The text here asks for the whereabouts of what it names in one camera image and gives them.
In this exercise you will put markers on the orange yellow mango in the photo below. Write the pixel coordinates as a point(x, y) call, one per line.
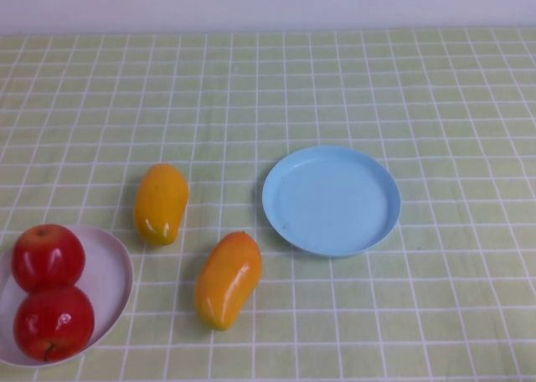
point(228, 281)
point(161, 202)

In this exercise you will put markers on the red apple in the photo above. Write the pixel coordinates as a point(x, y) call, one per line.
point(52, 323)
point(48, 258)

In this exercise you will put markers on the light blue round plate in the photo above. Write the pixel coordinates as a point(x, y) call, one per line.
point(335, 202)

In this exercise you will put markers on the white round plate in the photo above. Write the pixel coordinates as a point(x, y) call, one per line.
point(106, 273)

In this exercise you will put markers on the green checkered tablecloth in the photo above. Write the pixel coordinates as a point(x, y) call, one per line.
point(439, 105)

